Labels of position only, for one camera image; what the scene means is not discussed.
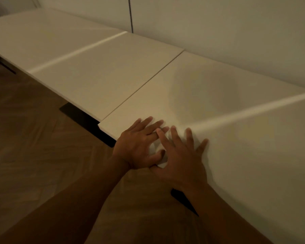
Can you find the person's left forearm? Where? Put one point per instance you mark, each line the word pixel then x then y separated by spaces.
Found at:
pixel 66 208

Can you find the dark vertical wall strip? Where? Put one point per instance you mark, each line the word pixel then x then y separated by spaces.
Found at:
pixel 130 15

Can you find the person's left little finger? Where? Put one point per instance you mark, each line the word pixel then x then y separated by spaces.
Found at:
pixel 135 124

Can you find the person's right middle finger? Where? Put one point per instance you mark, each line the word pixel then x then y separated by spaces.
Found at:
pixel 177 137

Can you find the person's left thumb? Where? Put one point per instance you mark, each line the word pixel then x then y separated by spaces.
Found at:
pixel 157 156

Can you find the person's right little finger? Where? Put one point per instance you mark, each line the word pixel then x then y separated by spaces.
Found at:
pixel 202 147

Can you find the person's right forearm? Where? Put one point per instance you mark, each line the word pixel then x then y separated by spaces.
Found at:
pixel 226 218

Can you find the person's right hand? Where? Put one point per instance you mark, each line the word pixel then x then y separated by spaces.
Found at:
pixel 184 165

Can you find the black table foot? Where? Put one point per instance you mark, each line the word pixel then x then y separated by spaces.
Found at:
pixel 184 200
pixel 87 121

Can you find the black table leg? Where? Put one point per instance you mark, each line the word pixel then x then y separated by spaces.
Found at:
pixel 3 65

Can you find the person's left middle finger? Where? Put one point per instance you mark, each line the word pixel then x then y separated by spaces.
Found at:
pixel 153 127

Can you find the person's left hand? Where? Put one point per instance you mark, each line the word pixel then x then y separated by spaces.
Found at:
pixel 133 148

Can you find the person's right thumb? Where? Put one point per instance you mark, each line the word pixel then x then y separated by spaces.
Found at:
pixel 159 171

